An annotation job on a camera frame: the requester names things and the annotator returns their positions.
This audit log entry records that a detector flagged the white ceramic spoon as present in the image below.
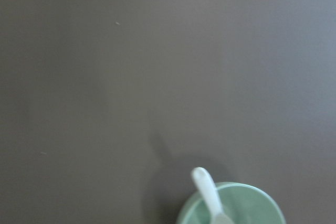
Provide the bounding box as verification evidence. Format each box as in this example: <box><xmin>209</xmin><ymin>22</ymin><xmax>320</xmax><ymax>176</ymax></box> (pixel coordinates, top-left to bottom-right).
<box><xmin>191</xmin><ymin>167</ymin><xmax>234</xmax><ymax>224</ymax></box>

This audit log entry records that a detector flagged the light green bowl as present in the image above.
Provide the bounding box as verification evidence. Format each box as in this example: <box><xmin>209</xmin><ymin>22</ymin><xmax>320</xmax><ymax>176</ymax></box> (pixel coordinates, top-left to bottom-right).
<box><xmin>176</xmin><ymin>182</ymin><xmax>286</xmax><ymax>224</ymax></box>

